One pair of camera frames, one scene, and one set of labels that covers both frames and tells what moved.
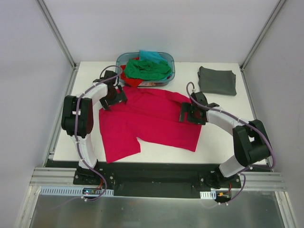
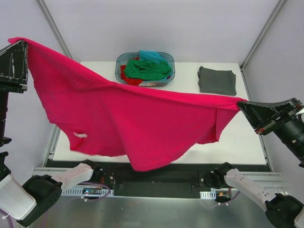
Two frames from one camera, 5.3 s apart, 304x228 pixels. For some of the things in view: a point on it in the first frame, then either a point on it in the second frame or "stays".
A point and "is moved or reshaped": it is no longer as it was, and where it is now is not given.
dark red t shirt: (133, 81) stays
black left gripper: (114, 99) -> (12, 84)
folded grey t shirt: (216, 81) stays
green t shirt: (146, 71) stays
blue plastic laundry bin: (123, 58) stays
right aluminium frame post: (262, 35) stays
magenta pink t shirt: (151, 115) is moved or reshaped
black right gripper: (185, 112) -> (274, 120)
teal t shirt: (152, 56) stays
